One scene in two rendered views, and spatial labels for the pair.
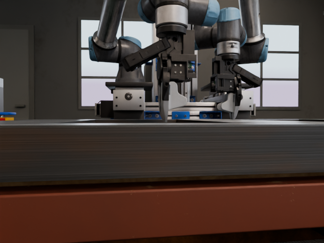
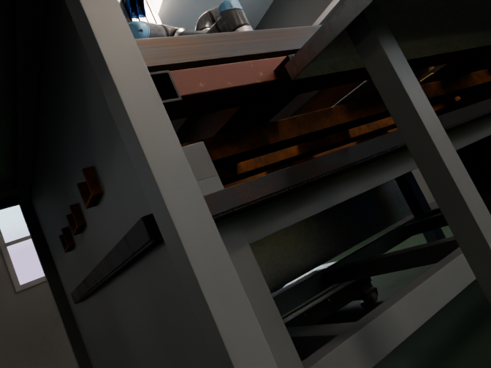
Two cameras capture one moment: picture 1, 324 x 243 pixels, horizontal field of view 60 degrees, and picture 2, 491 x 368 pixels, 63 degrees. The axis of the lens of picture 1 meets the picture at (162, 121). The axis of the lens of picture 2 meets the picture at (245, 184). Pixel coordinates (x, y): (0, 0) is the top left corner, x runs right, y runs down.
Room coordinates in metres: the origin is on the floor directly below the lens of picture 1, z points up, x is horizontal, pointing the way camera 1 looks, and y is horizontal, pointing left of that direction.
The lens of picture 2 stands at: (-0.36, 0.67, 0.50)
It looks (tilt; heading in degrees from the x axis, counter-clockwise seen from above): 8 degrees up; 334
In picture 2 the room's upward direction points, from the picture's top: 24 degrees counter-clockwise
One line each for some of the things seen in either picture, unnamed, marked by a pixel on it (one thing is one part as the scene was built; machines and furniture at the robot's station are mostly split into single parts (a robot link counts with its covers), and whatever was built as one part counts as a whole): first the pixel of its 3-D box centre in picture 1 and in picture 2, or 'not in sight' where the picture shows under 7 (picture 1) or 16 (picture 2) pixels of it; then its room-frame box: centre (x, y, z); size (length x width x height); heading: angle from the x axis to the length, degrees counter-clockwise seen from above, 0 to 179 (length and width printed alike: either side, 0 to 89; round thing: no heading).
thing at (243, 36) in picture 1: (230, 35); not in sight; (1.03, -0.25, 1.17); 0.11 x 0.11 x 0.08; 64
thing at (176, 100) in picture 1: (174, 101); not in sight; (0.64, -0.03, 0.91); 0.06 x 0.03 x 0.09; 98
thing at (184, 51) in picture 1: (174, 56); not in sight; (0.65, -0.03, 1.01); 0.09 x 0.08 x 0.12; 98
